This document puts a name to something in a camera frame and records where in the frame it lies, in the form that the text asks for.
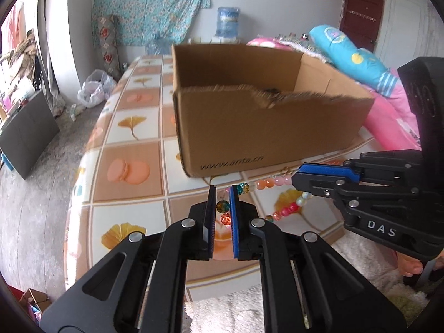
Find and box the multicolour bead necklace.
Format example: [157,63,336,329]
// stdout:
[215,174,313,226]

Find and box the right hand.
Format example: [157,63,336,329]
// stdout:
[396,252,443,278]

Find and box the blue cartoon pillow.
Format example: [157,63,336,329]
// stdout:
[309,25,401,97]

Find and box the patterned tile bed sheet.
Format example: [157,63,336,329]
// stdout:
[65,55,377,286]

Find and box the brown cardboard box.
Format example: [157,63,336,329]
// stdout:
[172,44,374,177]

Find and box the dark red door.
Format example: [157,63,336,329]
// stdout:
[339,0,384,53]

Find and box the dark grey cabinet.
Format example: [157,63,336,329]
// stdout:
[1,91,59,180]

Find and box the blue water jug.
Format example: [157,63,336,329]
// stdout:
[215,7,240,39]

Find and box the white plastic bag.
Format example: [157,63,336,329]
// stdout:
[77,69,117,108]

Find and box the patterned rolled mat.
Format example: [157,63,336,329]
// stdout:
[98,15,122,81]

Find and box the floral teal hanging cloth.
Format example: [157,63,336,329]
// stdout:
[91,0,211,48]

